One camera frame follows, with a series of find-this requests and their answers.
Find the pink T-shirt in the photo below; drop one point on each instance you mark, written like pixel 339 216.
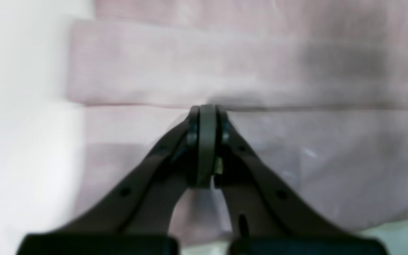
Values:
pixel 318 88

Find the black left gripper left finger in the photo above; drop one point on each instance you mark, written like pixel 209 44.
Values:
pixel 134 217

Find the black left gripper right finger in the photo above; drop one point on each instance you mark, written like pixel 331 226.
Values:
pixel 267 216

